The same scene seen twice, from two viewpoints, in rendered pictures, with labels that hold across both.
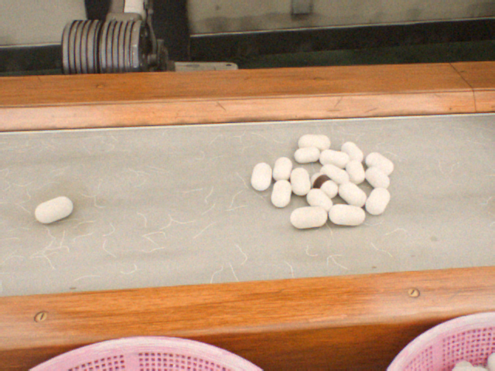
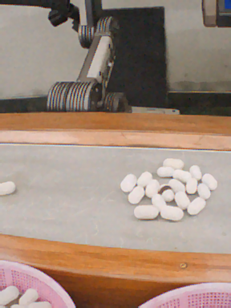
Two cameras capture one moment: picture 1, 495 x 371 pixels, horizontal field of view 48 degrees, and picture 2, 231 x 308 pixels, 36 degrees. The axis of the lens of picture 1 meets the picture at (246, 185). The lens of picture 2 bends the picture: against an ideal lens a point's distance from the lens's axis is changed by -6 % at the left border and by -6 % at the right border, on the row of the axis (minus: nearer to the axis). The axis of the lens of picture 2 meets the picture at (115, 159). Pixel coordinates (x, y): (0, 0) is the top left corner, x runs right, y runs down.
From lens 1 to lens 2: 0.18 m
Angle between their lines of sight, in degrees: 17
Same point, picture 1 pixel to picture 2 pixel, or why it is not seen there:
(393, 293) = (170, 264)
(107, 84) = (62, 119)
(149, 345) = (16, 266)
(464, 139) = not seen: outside the picture
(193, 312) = (46, 255)
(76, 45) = (54, 95)
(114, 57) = (74, 103)
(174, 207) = (70, 196)
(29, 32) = not seen: hidden behind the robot
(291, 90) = (172, 128)
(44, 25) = not seen: hidden behind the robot
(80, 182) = (26, 175)
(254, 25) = (208, 87)
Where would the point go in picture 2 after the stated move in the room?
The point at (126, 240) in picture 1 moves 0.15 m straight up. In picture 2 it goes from (35, 211) to (16, 131)
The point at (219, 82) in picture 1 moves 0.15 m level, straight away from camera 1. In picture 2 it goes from (127, 120) to (140, 94)
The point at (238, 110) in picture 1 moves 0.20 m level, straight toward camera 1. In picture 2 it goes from (134, 139) to (104, 199)
